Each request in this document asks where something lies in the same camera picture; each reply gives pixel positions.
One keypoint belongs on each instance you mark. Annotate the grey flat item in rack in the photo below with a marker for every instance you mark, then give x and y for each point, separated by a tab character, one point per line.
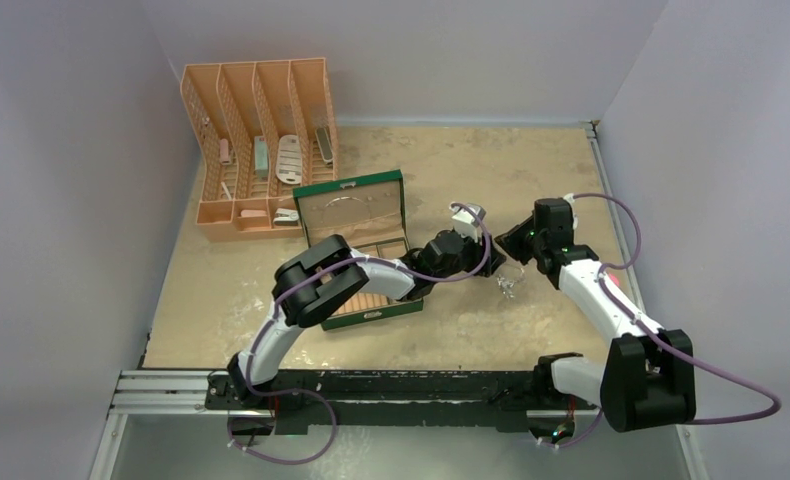
325	145

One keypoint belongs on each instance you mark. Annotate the white stick in rack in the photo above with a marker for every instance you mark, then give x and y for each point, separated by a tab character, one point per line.
226	190

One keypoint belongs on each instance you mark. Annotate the green grey item in rack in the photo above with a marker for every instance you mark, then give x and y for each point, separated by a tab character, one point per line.
261	158

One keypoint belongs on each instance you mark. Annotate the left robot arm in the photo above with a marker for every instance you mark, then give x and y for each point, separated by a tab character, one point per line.
312	286

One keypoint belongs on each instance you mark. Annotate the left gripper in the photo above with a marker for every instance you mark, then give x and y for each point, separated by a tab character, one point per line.
477	251

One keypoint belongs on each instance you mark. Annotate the pink item in rack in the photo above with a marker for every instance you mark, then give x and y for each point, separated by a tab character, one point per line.
225	157

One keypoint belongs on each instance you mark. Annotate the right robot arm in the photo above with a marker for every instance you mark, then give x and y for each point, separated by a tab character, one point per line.
648	379

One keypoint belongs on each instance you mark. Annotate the green jewelry box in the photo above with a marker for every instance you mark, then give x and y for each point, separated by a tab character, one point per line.
368	212

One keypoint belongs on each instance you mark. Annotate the white clip in front tray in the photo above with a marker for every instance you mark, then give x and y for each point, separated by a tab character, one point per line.
285	216

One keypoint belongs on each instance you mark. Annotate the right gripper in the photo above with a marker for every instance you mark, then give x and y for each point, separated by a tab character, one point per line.
510	241

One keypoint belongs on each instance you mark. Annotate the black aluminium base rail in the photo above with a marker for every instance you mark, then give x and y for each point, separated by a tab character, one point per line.
506	401

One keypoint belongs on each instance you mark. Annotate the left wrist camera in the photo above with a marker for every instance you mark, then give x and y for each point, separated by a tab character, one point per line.
465	220

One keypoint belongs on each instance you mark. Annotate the orange file organizer rack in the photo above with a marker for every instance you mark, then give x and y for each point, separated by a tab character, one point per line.
241	100

